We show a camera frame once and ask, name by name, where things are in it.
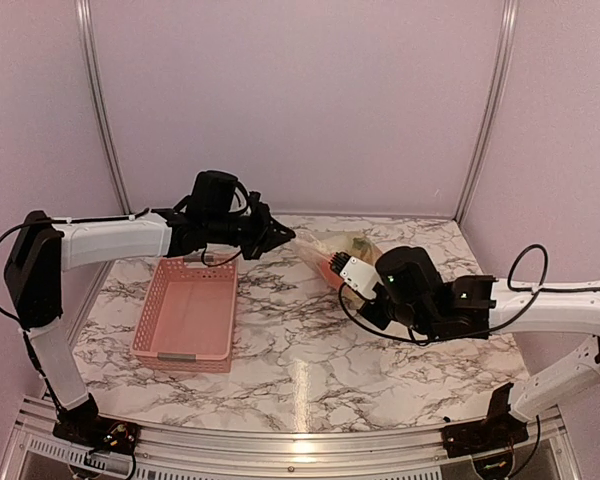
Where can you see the orange fake pumpkin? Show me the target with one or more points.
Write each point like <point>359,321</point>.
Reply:
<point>332,279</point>

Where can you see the aluminium frame post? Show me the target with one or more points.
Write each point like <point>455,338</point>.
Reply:
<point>91,61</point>
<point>495,93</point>

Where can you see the pink perforated plastic basket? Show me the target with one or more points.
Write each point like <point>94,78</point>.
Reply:
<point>188,318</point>

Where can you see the clear zip top bag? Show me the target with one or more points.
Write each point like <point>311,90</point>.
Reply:
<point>314,246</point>

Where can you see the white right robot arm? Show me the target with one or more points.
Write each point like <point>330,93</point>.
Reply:
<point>528,307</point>

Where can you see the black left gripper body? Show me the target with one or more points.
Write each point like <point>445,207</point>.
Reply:
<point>243,230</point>

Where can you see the aluminium front rail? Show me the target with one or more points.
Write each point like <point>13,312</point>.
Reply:
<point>171,452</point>

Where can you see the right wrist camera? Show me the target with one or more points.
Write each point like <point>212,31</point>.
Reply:
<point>358,275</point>

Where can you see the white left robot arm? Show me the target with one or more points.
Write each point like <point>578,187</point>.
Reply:
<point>45,248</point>

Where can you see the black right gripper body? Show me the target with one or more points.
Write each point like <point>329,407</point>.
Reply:
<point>405,316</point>

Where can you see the left aluminium frame post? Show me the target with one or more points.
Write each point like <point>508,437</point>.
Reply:
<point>91,61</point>

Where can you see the right aluminium frame post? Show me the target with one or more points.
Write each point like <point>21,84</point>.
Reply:
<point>495,93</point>

